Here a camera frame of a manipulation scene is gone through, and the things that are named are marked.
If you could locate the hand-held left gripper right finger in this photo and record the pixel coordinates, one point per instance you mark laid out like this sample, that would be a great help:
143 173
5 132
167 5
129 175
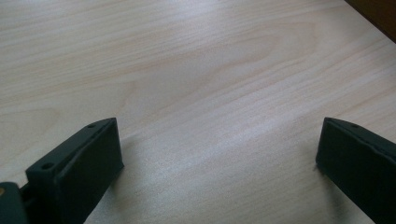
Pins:
358 161

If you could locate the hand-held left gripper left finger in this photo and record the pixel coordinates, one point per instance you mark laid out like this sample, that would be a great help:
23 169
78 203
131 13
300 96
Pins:
77 168

